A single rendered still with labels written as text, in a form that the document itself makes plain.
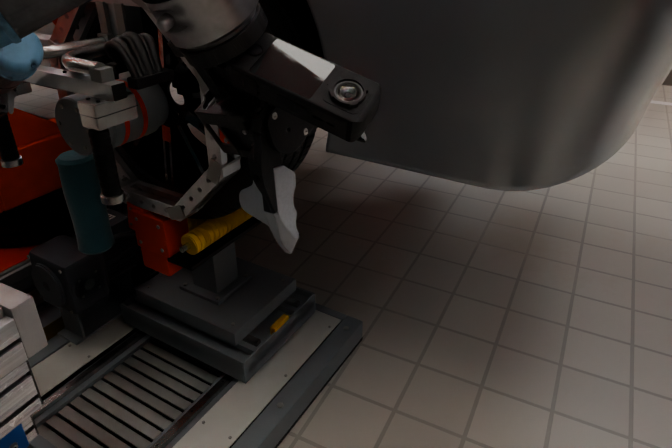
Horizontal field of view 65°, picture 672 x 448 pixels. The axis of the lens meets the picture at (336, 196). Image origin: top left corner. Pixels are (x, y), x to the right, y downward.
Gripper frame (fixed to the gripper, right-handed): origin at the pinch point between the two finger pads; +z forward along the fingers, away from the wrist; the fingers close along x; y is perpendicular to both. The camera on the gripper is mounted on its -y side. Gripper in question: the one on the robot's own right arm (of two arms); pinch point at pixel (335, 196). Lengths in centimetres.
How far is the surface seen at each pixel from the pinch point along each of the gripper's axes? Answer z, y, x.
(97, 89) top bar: 1, 62, -12
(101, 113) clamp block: 3, 60, -9
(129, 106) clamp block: 6, 61, -14
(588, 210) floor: 186, 22, -144
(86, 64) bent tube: -3, 64, -14
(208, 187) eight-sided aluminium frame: 33, 62, -17
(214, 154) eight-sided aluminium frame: 27, 59, -22
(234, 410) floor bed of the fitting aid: 86, 64, 17
